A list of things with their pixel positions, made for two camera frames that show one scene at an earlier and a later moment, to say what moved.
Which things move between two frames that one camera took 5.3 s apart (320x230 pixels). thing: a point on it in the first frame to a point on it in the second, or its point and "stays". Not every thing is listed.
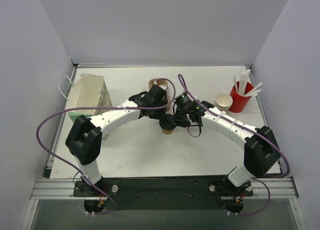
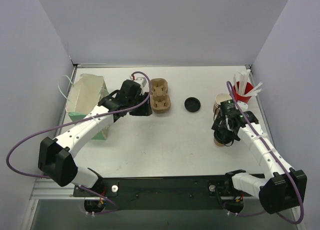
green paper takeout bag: x=88 y=91 stays
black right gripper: x=180 y=118 to x=222 y=134
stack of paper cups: x=223 y=101 stays
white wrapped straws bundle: x=241 y=87 stays
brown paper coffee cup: x=167 y=132 to x=217 y=143
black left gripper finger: x=159 y=114 to x=144 y=110
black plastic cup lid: x=166 y=123 to x=223 y=136
